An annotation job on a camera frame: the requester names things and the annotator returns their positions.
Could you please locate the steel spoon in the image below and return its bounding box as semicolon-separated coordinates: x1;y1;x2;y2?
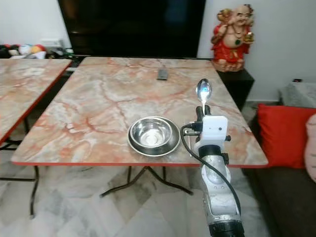
196;78;213;116

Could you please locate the black side cabinet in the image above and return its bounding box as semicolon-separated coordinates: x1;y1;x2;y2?
217;68;255;111

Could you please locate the stainless steel bowl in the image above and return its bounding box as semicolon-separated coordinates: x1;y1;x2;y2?
127;116;181;158

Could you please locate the red laughing buddha statue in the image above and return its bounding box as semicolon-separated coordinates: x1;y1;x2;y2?
210;4;255;73

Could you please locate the red cushion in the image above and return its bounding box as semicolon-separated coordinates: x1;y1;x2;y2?
256;104;316;169

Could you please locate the grey fabric cushion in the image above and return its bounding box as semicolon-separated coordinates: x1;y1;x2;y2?
278;81;316;109

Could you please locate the marble top folding table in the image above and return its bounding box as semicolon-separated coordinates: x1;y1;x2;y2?
0;58;73;219
11;57;269;198

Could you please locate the pink pillow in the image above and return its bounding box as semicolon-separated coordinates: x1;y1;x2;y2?
304;113;316;184

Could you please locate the dark plush toy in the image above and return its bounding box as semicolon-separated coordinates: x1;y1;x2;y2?
0;44;19;59

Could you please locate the black television screen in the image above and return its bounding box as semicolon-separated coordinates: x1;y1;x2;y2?
57;0;207;57

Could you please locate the dark sofa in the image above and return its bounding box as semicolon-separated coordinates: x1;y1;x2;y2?
246;165;316;237

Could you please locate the white blue plush toy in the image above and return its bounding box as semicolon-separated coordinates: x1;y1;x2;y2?
18;44;33;58

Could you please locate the orange white plush toy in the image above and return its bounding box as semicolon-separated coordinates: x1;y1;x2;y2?
31;44;48;60

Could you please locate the white box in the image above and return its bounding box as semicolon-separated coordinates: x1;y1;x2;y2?
39;39;64;49

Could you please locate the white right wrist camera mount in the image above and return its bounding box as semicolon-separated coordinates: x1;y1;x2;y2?
198;115;229;149

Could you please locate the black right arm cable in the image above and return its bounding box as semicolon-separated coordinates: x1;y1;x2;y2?
180;124;242;216

